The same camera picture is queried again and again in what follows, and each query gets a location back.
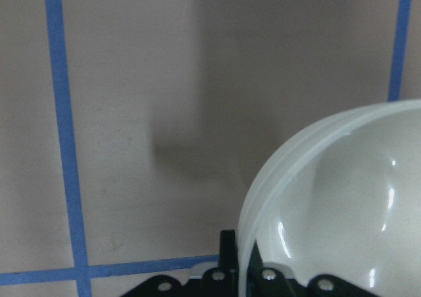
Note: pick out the white bowl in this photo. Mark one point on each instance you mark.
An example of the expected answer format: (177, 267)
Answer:
(341, 197)

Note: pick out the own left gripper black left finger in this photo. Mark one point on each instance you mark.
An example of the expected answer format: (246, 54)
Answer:
(228, 261)

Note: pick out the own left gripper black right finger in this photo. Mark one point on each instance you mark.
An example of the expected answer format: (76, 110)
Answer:
(255, 281)

